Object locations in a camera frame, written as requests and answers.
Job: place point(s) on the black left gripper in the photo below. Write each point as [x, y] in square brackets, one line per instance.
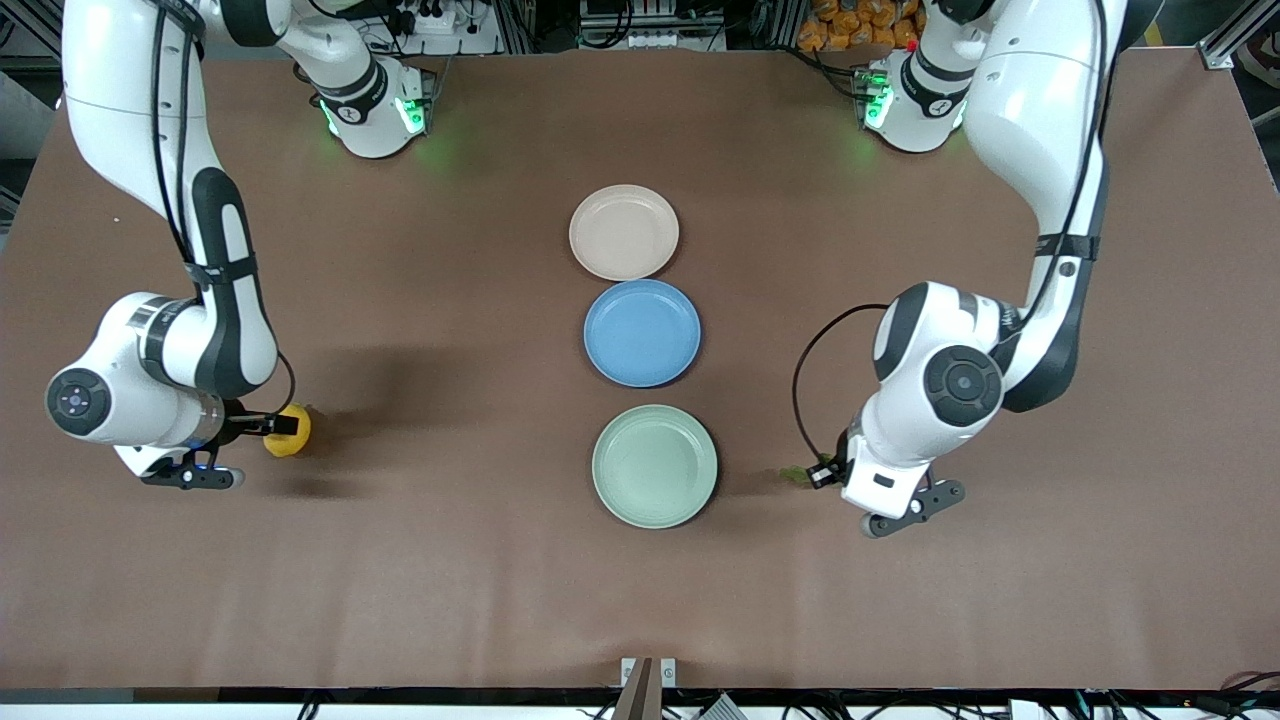
[829, 471]

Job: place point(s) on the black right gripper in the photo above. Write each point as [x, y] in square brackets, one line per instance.
[243, 425]

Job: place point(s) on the yellow lemon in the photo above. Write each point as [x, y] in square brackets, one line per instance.
[290, 446]

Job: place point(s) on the green lettuce leaf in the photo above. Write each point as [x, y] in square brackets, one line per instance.
[794, 475]

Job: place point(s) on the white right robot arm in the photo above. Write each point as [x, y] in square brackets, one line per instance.
[120, 100]

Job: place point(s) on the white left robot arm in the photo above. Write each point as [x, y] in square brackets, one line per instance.
[1040, 120]

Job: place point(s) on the pale green round plate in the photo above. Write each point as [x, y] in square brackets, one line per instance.
[655, 466]

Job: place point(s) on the blue round plate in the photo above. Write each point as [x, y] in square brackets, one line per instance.
[640, 335]

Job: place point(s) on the beige round plate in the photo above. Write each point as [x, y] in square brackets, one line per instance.
[623, 232]

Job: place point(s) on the white power strip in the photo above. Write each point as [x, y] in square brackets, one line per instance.
[440, 22]

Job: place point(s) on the pile of orange items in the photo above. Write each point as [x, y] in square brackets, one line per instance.
[850, 25]

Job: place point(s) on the metal table edge bracket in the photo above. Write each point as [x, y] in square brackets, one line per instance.
[668, 672]

